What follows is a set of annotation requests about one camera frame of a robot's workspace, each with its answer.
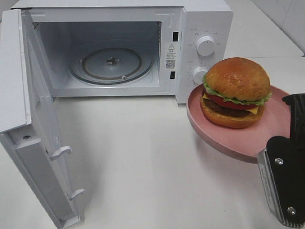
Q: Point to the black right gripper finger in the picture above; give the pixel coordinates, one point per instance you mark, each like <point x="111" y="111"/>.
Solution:
<point x="296" y="102"/>

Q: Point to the burger with lettuce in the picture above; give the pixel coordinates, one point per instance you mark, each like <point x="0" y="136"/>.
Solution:
<point x="234" y="93"/>

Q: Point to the pink round plate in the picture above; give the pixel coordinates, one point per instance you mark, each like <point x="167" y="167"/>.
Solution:
<point x="242" y="144"/>

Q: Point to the white control knob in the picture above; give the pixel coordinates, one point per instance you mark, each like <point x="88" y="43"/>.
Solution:
<point x="198" y="73"/>
<point x="205" y="45"/>

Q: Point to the white microwave door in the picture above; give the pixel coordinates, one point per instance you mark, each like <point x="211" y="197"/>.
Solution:
<point x="29" y="128"/>

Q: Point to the white warning label sticker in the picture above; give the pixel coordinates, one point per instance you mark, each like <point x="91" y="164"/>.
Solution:
<point x="170" y="56"/>

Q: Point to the glass microwave turntable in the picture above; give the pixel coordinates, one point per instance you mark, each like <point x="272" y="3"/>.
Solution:
<point x="112" y="62"/>

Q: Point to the white microwave oven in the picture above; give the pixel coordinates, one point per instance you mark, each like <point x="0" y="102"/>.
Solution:
<point x="67" y="24"/>

